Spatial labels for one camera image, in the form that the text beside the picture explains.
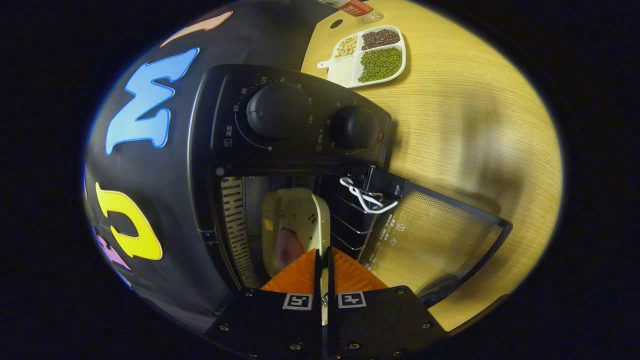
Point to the white plate with pink food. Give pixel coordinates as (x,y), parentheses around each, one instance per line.
(292,225)

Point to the clear bottle with red label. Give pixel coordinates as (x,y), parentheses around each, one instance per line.
(355,7)

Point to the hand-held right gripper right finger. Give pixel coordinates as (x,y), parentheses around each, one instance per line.
(385,320)

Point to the white divided dish of beans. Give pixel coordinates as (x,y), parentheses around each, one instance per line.
(370,55)

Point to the black electric oven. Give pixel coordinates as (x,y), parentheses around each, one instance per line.
(225,100)

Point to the black oven knob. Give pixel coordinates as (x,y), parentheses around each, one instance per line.
(354,127)
(277,111)

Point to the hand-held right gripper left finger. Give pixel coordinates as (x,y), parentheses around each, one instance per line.
(270,320)

